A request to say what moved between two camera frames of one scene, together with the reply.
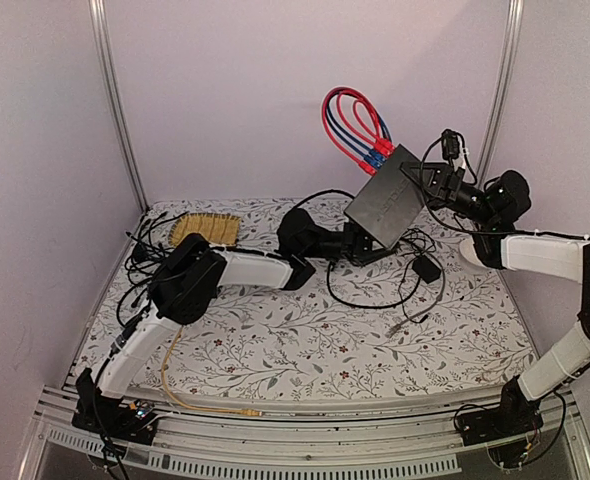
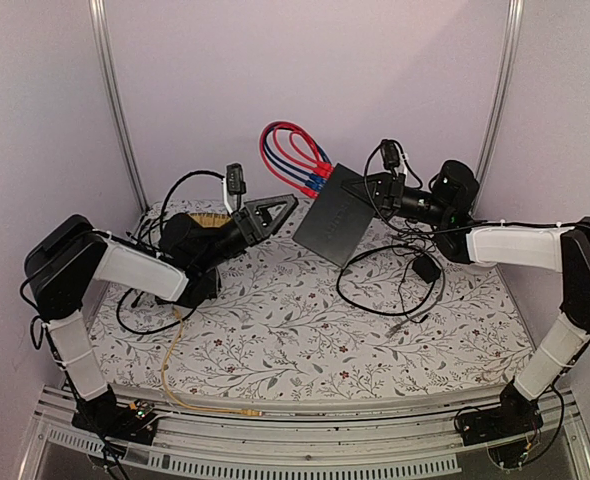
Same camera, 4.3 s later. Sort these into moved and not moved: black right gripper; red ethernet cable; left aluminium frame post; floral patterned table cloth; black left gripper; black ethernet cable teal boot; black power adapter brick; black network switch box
Moved: red ethernet cable; black network switch box; black right gripper; black ethernet cable teal boot; black left gripper
Not moved: floral patterned table cloth; left aluminium frame post; black power adapter brick
